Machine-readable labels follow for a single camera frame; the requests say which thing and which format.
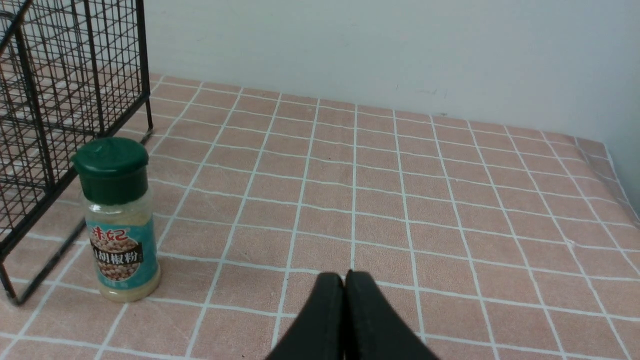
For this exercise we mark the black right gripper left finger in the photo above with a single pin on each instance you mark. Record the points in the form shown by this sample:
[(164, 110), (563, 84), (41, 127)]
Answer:
[(317, 332)]

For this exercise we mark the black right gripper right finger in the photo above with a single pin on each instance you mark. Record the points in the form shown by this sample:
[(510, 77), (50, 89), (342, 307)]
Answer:
[(374, 330)]

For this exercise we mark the green-capped white pepper shaker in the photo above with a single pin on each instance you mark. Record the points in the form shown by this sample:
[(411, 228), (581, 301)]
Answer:
[(119, 217)]

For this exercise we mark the pink checkered tablecloth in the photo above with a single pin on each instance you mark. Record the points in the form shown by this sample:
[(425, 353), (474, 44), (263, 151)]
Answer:
[(492, 242)]

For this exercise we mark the black wire mesh rack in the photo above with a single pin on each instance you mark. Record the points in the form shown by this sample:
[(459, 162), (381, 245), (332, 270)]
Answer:
[(71, 71)]

